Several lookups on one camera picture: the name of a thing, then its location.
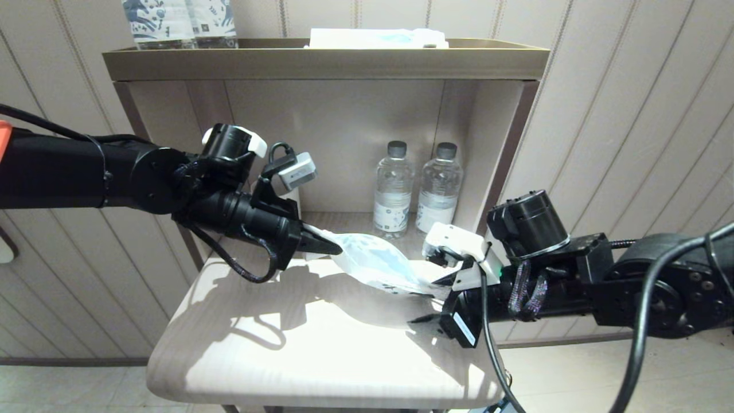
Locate white floral plastic pouch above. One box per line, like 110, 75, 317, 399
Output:
304, 225, 451, 296

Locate clear plastic water bottle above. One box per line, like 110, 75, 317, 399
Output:
374, 141, 415, 240
417, 142, 461, 235

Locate light wooden shelf table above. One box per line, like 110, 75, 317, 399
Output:
102, 37, 551, 413

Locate blue patterned packs on shelf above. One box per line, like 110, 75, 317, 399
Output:
122, 0, 196, 49

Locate white packet with blue print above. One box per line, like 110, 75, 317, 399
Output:
310, 28, 450, 49

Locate braided cable of right arm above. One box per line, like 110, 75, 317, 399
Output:
507, 259, 548, 322

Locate braided cable of arm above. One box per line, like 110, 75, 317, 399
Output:
172, 161, 282, 285
507, 259, 548, 322

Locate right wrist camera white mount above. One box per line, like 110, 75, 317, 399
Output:
423, 223, 502, 291

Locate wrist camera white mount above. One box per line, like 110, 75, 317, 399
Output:
423, 223, 502, 291
202, 123, 317, 193

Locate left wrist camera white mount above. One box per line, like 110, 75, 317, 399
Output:
202, 123, 317, 193

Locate braided cable of left arm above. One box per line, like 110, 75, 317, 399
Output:
172, 161, 282, 285

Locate thick black camera cable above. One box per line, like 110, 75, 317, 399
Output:
442, 221, 734, 413

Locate white wall fixture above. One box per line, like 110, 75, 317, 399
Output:
0, 227, 19, 264

